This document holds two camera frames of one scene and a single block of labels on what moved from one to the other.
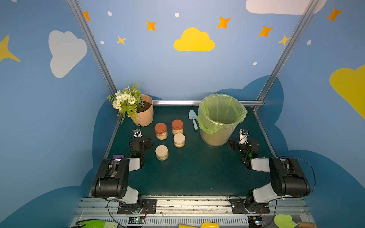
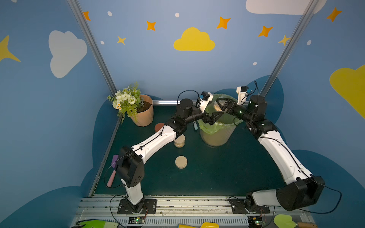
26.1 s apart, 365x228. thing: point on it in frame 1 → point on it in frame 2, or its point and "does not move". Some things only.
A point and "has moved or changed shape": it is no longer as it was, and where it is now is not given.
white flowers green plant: x=127 y=100 does not move
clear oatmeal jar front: x=161 y=152 → x=216 y=107
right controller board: x=255 y=221 does not move
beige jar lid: x=161 y=150 has moved or changed shape
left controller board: x=136 y=220 does not move
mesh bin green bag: x=218 y=116 does not move
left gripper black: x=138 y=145 → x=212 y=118
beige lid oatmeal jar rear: x=179 y=140 does not move
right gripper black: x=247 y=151 → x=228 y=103
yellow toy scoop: x=203 y=225 does not move
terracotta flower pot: x=144 y=117 does not move
